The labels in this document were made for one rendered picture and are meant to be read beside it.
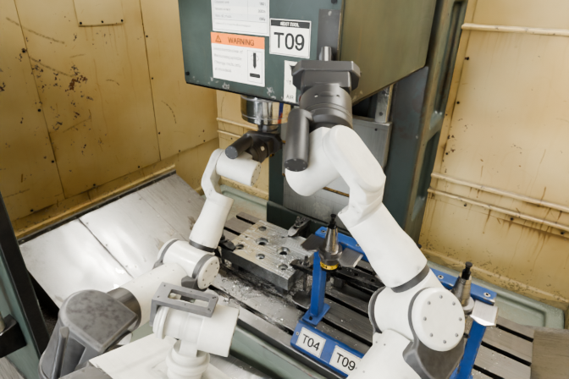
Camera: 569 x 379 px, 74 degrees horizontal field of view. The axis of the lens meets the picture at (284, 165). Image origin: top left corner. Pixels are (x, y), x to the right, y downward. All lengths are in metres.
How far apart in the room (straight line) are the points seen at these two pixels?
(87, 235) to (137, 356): 1.36
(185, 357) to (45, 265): 1.36
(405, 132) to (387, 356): 1.03
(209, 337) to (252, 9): 0.63
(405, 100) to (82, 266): 1.50
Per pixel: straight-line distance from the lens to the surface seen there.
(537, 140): 1.78
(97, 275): 1.88
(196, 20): 0.98
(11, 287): 1.08
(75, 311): 0.75
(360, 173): 0.53
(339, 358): 1.18
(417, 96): 1.44
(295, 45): 0.81
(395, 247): 0.57
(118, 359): 0.67
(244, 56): 0.89
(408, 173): 1.53
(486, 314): 1.01
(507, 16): 1.72
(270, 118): 1.07
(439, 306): 0.56
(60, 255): 1.94
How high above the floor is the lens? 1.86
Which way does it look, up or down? 25 degrees down
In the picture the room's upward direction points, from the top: 1 degrees clockwise
